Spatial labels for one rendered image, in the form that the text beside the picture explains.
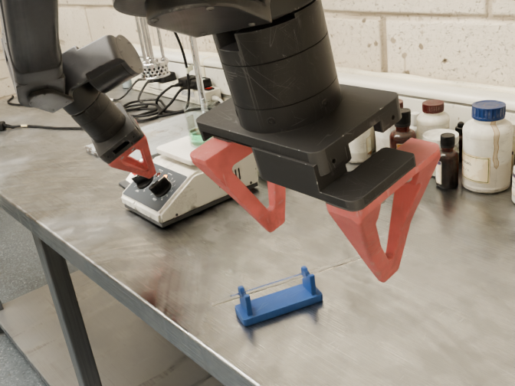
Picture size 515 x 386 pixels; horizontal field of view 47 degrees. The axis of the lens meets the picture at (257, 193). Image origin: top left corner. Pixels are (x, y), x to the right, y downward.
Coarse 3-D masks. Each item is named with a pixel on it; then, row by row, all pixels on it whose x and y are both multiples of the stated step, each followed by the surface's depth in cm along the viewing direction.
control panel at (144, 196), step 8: (160, 168) 99; (168, 168) 98; (160, 176) 97; (168, 176) 96; (176, 176) 95; (184, 176) 94; (152, 184) 97; (176, 184) 94; (128, 192) 99; (136, 192) 98; (144, 192) 97; (168, 192) 93; (136, 200) 96; (144, 200) 95; (152, 200) 94; (160, 200) 93; (152, 208) 93; (160, 208) 92
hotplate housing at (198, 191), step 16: (160, 160) 101; (176, 160) 100; (192, 176) 94; (240, 176) 99; (256, 176) 102; (176, 192) 92; (192, 192) 94; (208, 192) 96; (224, 192) 98; (128, 208) 100; (144, 208) 95; (176, 208) 93; (192, 208) 95; (160, 224) 92
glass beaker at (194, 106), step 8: (192, 96) 100; (200, 96) 100; (184, 104) 99; (192, 104) 100; (200, 104) 100; (208, 104) 100; (184, 112) 97; (192, 112) 96; (200, 112) 96; (192, 120) 97; (192, 128) 97; (192, 136) 98; (200, 136) 97; (192, 144) 99; (200, 144) 98
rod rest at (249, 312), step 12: (312, 276) 69; (240, 288) 68; (288, 288) 71; (300, 288) 71; (312, 288) 69; (240, 300) 69; (252, 300) 70; (264, 300) 70; (276, 300) 69; (288, 300) 69; (300, 300) 69; (312, 300) 69; (240, 312) 68; (252, 312) 67; (264, 312) 68; (276, 312) 68; (252, 324) 67
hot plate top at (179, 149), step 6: (186, 138) 104; (168, 144) 102; (174, 144) 102; (180, 144) 102; (186, 144) 101; (156, 150) 101; (162, 150) 100; (168, 150) 99; (174, 150) 99; (180, 150) 99; (186, 150) 98; (192, 150) 98; (168, 156) 99; (174, 156) 97; (180, 156) 96; (186, 156) 95; (186, 162) 94
